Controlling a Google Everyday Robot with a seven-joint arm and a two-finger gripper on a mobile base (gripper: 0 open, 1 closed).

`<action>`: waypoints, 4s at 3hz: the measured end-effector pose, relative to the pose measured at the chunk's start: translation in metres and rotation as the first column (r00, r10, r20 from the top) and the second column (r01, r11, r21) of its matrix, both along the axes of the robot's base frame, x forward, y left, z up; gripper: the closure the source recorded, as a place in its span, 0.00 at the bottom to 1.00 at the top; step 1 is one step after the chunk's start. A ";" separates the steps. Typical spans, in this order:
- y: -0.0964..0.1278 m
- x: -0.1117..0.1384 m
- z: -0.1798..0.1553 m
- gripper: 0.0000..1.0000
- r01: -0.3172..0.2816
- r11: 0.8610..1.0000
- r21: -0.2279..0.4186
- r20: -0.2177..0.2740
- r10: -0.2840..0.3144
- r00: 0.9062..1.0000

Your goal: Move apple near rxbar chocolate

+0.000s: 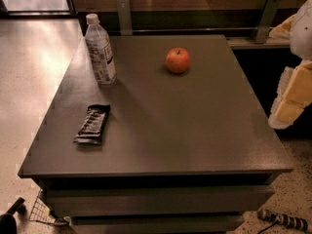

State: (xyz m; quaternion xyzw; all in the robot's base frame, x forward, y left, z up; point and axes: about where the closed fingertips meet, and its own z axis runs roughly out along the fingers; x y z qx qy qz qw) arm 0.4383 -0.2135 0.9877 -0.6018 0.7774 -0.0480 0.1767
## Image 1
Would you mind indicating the dark chocolate bar wrapper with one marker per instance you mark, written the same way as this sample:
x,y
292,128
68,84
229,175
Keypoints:
x,y
93,126

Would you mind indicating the black object on floor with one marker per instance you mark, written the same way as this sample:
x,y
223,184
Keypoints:
x,y
8,224

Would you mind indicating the left metal wall bracket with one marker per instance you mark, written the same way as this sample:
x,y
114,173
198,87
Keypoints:
x,y
124,16

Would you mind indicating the red apple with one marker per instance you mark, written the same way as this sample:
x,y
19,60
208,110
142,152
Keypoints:
x,y
177,60

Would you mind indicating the right metal wall bracket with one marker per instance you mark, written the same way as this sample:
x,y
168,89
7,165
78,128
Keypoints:
x,y
261,32

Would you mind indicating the dark drawer cabinet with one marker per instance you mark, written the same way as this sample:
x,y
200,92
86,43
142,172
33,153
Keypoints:
x,y
180,153

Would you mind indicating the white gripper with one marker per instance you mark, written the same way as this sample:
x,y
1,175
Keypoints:
x,y
302,33

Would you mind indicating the clear plastic water bottle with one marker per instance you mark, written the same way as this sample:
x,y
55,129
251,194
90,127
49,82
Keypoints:
x,y
100,51

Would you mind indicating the wire mesh basket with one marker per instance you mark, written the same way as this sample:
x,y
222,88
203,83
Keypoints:
x,y
40,213

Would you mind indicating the striped power strip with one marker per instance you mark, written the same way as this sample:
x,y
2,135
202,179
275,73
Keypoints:
x,y
285,220

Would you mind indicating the metal wall bracket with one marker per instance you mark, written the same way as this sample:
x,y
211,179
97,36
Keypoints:
x,y
124,16
261,32

